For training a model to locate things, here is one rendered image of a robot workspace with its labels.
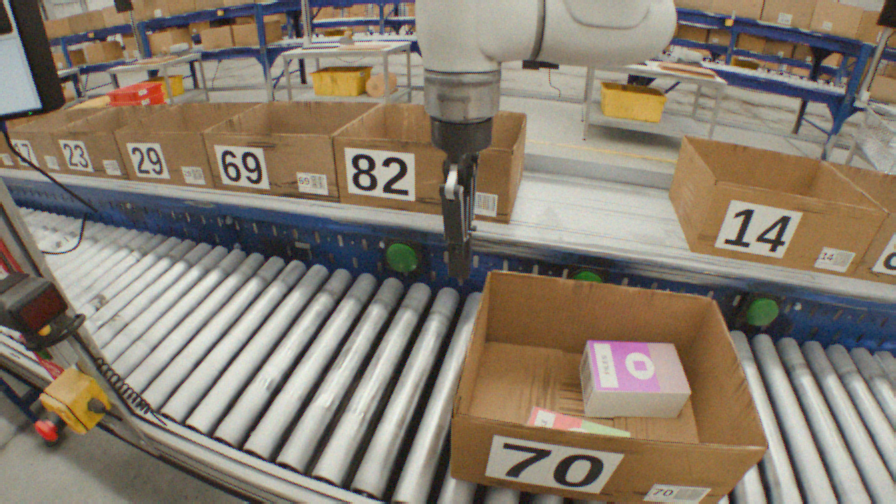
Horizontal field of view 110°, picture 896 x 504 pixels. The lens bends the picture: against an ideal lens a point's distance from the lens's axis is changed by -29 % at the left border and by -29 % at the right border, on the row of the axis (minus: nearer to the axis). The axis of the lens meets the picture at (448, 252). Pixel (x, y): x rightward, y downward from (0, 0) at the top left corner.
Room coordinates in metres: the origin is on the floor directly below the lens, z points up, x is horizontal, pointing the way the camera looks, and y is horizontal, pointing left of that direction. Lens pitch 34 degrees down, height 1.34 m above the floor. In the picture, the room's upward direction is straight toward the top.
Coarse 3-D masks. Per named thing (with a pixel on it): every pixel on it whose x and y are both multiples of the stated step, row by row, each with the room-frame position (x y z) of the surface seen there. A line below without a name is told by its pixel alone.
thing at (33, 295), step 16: (16, 272) 0.33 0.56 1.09; (0, 288) 0.29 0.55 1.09; (16, 288) 0.29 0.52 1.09; (32, 288) 0.30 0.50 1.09; (48, 288) 0.30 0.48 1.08; (0, 304) 0.27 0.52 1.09; (16, 304) 0.27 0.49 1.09; (32, 304) 0.28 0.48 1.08; (48, 304) 0.29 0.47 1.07; (64, 304) 0.31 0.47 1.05; (0, 320) 0.27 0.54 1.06; (16, 320) 0.26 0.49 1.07; (32, 320) 0.27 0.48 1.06; (48, 320) 0.28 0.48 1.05; (32, 336) 0.28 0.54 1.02; (48, 336) 0.29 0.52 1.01
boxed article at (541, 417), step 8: (536, 408) 0.40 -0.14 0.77; (536, 416) 0.38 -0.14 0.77; (544, 416) 0.38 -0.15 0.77; (552, 416) 0.38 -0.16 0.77; (560, 416) 0.38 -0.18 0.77; (568, 416) 0.38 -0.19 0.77; (536, 424) 0.37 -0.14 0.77; (544, 424) 0.36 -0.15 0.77; (552, 424) 0.36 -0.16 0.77; (560, 424) 0.36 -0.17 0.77; (568, 424) 0.36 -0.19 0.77; (576, 424) 0.36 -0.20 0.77; (584, 424) 0.36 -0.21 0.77; (592, 424) 0.36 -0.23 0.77; (592, 432) 0.34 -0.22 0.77; (600, 432) 0.34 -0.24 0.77; (608, 432) 0.34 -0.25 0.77; (616, 432) 0.34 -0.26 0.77; (624, 432) 0.34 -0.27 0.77
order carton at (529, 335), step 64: (512, 320) 0.56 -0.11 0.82; (576, 320) 0.53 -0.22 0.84; (640, 320) 0.51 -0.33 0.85; (704, 320) 0.48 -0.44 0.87; (512, 384) 0.46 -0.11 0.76; (576, 384) 0.46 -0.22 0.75; (704, 384) 0.39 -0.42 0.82; (640, 448) 0.24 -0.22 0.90; (704, 448) 0.22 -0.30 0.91; (768, 448) 0.21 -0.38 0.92
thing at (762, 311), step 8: (752, 304) 0.57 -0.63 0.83; (760, 304) 0.56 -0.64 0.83; (768, 304) 0.55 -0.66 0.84; (776, 304) 0.55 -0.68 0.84; (752, 312) 0.56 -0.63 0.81; (760, 312) 0.55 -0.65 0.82; (768, 312) 0.55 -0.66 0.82; (776, 312) 0.54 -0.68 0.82; (752, 320) 0.56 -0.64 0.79; (760, 320) 0.55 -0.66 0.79; (768, 320) 0.55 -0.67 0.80
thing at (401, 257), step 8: (392, 248) 0.76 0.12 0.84; (400, 248) 0.75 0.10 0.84; (408, 248) 0.75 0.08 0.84; (392, 256) 0.76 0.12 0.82; (400, 256) 0.75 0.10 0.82; (408, 256) 0.75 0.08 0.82; (416, 256) 0.75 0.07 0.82; (392, 264) 0.76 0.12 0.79; (400, 264) 0.75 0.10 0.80; (408, 264) 0.75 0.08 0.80; (416, 264) 0.75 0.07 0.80
